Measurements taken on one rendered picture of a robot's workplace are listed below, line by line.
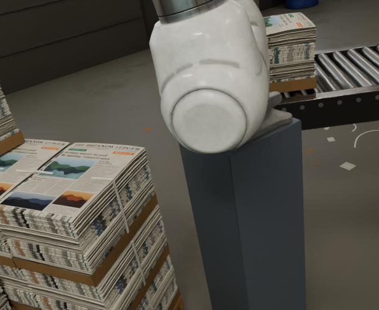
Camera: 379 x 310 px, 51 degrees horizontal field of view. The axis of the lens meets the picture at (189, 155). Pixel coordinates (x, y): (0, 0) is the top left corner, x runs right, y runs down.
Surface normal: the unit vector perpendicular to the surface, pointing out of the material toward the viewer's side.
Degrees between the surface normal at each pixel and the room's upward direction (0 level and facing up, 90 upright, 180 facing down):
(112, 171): 0
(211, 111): 100
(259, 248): 90
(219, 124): 96
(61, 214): 2
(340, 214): 0
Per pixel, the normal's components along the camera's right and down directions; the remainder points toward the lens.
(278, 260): 0.55, 0.33
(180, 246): -0.16, -0.86
